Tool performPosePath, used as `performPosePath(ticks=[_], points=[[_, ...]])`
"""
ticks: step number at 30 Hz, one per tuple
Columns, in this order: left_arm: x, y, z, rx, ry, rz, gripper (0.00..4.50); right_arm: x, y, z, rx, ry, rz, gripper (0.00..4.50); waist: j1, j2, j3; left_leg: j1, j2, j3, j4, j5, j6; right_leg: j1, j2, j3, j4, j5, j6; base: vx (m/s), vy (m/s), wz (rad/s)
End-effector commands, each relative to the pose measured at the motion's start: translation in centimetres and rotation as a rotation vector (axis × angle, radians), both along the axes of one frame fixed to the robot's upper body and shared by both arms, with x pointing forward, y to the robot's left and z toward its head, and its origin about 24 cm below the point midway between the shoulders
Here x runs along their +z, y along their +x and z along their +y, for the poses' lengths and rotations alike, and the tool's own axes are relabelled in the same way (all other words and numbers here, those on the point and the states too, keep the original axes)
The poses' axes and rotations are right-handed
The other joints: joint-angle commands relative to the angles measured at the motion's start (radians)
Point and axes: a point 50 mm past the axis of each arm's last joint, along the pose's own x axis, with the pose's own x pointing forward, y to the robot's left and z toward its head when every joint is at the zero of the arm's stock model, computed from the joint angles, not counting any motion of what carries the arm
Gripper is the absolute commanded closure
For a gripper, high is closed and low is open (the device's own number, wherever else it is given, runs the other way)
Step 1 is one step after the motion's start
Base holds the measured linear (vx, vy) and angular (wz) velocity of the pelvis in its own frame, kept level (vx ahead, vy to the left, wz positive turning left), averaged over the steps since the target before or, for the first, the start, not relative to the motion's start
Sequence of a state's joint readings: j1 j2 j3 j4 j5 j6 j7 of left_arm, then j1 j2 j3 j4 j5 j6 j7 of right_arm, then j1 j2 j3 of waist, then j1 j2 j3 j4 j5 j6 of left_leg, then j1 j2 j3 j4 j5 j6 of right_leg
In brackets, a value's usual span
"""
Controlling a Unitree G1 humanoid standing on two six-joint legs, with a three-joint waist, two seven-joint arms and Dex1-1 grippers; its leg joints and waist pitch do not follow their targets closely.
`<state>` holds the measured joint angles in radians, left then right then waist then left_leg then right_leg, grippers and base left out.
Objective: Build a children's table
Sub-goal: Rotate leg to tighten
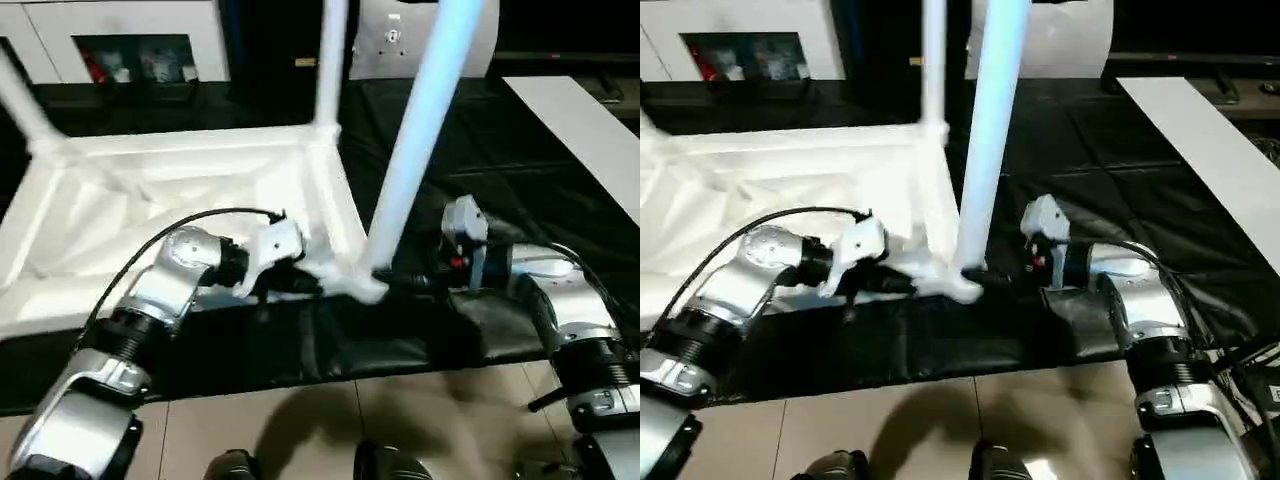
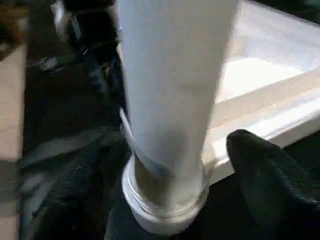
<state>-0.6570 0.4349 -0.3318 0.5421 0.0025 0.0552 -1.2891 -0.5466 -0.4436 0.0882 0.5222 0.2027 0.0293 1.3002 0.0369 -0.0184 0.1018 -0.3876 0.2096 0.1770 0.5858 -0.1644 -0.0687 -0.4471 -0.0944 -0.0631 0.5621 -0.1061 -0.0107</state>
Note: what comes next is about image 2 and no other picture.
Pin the white plastic table leg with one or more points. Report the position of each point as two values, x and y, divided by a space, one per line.
175 75

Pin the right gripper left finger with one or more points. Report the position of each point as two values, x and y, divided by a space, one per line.
82 200

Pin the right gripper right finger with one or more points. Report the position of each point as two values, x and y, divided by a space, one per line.
275 195

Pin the white plastic table top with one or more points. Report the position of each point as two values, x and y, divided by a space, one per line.
262 87

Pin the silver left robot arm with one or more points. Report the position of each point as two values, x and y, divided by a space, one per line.
60 12

